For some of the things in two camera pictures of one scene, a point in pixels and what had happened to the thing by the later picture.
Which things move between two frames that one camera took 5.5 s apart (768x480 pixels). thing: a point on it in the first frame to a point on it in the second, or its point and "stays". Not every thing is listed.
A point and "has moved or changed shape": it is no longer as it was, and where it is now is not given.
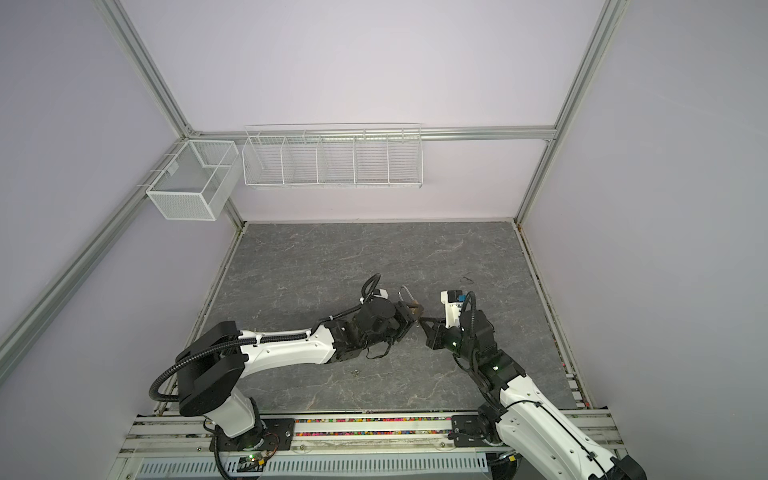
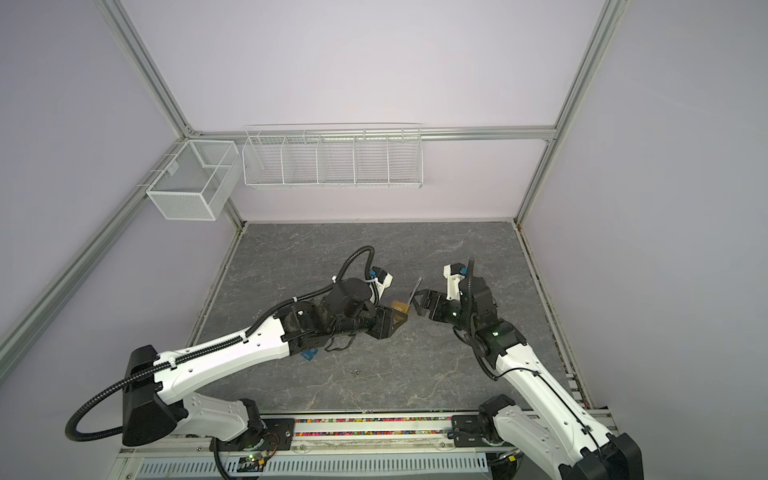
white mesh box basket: [197, 183] stays
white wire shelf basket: [334, 155] stays
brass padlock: [415, 307] has moved or changed shape
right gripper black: [436, 334] to [431, 298]
